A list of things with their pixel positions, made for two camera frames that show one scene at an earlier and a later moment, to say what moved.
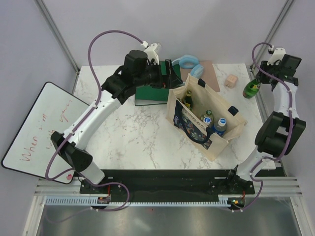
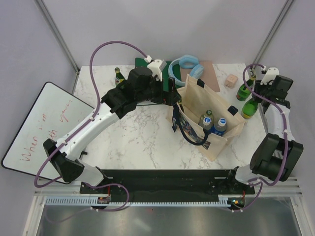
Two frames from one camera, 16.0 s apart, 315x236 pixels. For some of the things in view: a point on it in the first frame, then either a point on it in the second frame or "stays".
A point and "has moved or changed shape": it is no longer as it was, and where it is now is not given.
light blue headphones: (192, 62) stays
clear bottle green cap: (208, 114) stays
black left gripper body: (154, 77) -> (157, 95)
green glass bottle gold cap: (188, 101) has moved or changed shape
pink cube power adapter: (231, 81) stays
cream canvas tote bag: (203, 116) stays
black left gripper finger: (169, 66) -> (172, 88)
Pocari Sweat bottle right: (220, 127) stays
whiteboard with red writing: (52, 109) stays
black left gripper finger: (175, 80) -> (176, 98)
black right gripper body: (264, 77) -> (264, 90)
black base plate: (168, 185) stays
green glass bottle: (183, 101) -> (249, 108)
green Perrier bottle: (251, 89) has moved or changed shape
